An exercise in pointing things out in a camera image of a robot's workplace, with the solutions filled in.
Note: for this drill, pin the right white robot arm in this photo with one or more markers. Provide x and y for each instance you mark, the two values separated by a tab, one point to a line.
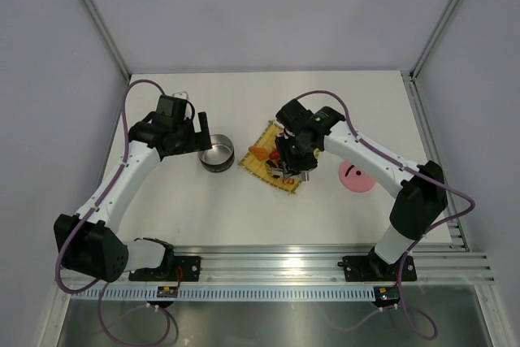
417	189

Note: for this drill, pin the left frame post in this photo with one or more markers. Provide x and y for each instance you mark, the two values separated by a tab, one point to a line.
106	37

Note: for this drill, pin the white slotted cable duct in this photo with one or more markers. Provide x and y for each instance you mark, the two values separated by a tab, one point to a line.
265	293

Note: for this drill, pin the round metal lunch box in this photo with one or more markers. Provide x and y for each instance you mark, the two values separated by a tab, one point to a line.
220	156

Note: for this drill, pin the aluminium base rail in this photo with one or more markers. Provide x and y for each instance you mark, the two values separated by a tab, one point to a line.
317	264

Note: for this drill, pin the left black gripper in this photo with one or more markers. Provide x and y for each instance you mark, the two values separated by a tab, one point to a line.
194	144

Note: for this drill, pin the metal tongs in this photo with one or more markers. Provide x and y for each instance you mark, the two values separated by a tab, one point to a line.
301	176

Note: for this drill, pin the bamboo mat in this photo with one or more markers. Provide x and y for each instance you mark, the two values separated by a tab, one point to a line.
257	168

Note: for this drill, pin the orange cheese wedge toy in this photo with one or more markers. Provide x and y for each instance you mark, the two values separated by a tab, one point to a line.
259	153

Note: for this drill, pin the black seaweed roll toy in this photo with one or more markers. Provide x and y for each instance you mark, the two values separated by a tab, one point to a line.
272	169

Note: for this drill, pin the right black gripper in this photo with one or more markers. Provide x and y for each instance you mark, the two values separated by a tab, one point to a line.
283	145

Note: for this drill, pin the red sausage toy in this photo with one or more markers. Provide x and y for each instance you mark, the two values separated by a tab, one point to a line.
274	155

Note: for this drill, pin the right frame post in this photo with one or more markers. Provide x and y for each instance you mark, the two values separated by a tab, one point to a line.
433	40

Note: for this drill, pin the pink round lid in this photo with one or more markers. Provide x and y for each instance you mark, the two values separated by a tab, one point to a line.
354	179

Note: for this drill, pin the frame post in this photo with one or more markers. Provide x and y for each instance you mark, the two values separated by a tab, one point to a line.
433	40
106	37

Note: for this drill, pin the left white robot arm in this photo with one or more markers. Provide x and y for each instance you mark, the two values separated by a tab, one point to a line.
88	241

